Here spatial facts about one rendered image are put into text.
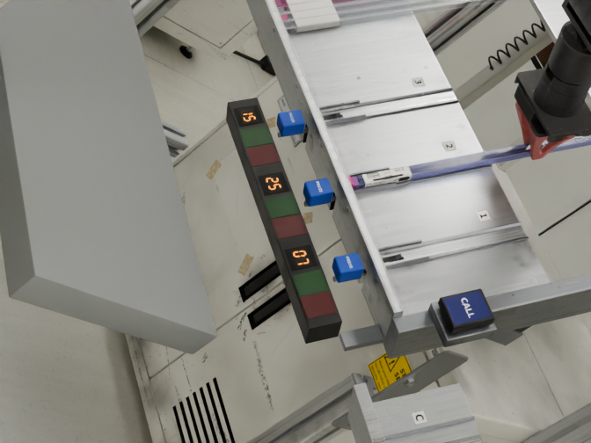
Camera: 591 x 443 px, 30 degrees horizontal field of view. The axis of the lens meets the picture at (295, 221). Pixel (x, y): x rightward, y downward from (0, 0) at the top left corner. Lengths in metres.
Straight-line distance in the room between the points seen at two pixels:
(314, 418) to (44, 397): 0.68
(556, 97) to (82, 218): 0.56
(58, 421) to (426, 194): 0.80
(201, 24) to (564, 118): 1.67
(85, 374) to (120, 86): 0.76
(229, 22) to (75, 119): 1.70
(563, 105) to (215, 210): 0.77
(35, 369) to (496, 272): 0.88
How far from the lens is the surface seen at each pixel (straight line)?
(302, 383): 1.69
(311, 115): 1.37
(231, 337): 1.80
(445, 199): 1.34
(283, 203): 1.31
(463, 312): 1.21
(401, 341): 1.24
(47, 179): 1.12
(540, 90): 1.33
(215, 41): 2.93
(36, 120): 1.17
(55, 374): 1.92
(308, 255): 1.28
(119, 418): 1.97
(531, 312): 1.30
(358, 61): 1.47
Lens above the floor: 1.21
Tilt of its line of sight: 25 degrees down
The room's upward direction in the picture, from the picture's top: 53 degrees clockwise
